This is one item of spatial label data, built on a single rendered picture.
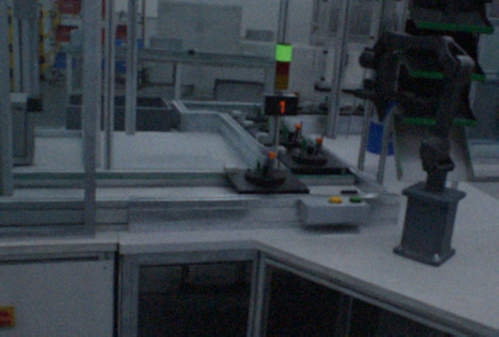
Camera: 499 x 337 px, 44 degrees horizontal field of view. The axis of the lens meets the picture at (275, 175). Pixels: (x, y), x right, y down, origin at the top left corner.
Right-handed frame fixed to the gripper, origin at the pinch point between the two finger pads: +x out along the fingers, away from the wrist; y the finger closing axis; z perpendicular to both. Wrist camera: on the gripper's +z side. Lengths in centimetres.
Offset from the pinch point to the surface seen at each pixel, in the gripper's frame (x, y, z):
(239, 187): 28, 42, 10
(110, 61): -7, 81, 33
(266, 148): 17.0, 31.2, 17.4
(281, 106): 4.8, 24.0, 28.6
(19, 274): 48, 106, -5
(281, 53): -13.0, 25.5, 29.4
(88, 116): 4, 88, -2
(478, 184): 46, -91, 67
